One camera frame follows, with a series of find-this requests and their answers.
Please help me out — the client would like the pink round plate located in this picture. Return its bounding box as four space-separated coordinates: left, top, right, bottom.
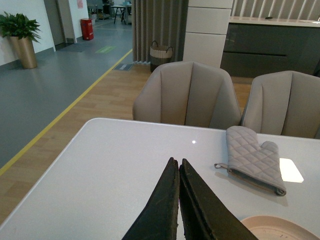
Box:
241 215 320 240

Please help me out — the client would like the white pillar cabinet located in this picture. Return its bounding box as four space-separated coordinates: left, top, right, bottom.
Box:
183 0 233 68

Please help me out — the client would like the dark grey kitchen counter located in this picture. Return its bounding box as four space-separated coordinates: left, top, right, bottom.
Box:
220 21 320 78

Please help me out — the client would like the woven basket with handles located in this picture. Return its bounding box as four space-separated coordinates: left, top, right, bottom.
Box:
149 40 174 72

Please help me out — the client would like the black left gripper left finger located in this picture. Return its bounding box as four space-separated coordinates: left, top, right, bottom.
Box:
123 157 180 240

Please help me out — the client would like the beige chair on right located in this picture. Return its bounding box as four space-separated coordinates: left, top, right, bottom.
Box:
241 70 320 139

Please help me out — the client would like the background work table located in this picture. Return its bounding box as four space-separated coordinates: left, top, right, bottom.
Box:
111 4 132 25

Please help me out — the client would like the grey pleated curtain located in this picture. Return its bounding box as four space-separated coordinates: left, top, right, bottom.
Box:
131 0 189 62

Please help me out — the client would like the beige chair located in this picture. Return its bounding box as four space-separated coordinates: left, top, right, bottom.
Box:
132 61 241 130
241 70 320 139

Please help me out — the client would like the green potted plant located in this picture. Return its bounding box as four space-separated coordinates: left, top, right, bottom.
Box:
0 12 41 43

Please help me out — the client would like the beige chair on left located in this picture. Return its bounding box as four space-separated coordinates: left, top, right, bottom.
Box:
132 61 241 130

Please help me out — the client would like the grey quilted oven mitt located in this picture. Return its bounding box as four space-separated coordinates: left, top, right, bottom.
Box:
214 126 287 196

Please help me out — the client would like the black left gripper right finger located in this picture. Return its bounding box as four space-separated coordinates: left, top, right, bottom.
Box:
179 158 257 240

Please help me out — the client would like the gold plant pot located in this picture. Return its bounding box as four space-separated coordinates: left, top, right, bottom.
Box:
9 36 38 69

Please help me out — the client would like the red cabinet box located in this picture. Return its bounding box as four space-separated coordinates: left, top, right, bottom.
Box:
80 18 94 41

